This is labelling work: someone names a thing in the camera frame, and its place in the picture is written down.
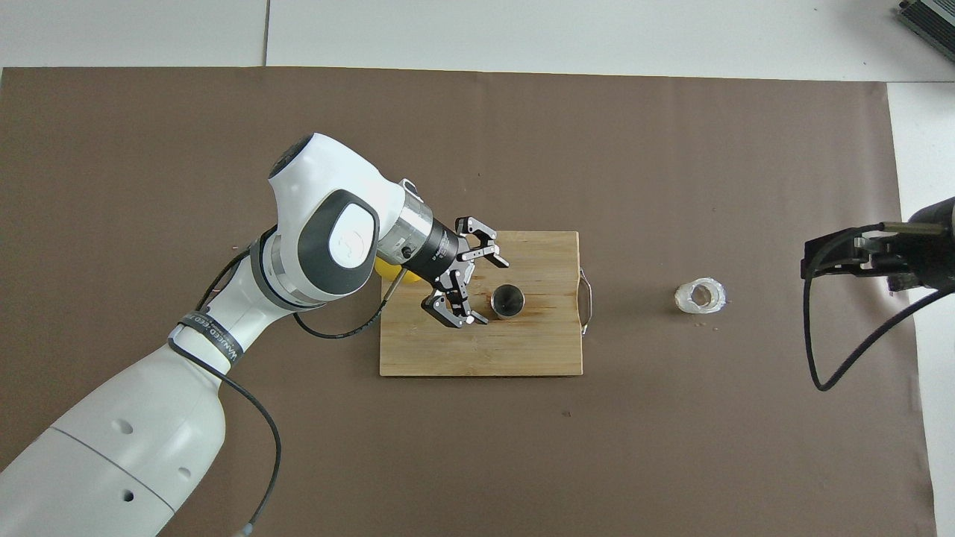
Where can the brown paper table mat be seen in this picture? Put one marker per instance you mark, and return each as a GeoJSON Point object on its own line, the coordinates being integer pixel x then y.
{"type": "Point", "coordinates": [597, 149]}

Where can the steel cocktail jigger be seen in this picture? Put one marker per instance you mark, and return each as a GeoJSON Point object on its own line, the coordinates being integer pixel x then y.
{"type": "Point", "coordinates": [507, 301]}

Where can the yellow lemon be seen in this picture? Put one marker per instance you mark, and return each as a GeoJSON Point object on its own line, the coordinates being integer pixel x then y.
{"type": "Point", "coordinates": [386, 268]}

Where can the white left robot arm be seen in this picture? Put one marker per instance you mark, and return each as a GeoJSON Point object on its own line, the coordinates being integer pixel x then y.
{"type": "Point", "coordinates": [328, 194]}

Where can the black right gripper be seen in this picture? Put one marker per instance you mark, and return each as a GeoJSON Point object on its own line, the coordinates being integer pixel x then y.
{"type": "Point", "coordinates": [929, 253]}

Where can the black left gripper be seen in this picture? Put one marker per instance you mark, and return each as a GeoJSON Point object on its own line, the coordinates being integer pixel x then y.
{"type": "Point", "coordinates": [436, 253]}

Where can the wooden cutting board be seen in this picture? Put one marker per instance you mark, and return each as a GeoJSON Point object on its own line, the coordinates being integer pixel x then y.
{"type": "Point", "coordinates": [522, 350]}

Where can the grey ribbed metal device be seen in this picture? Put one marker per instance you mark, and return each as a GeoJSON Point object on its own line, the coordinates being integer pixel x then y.
{"type": "Point", "coordinates": [932, 19]}

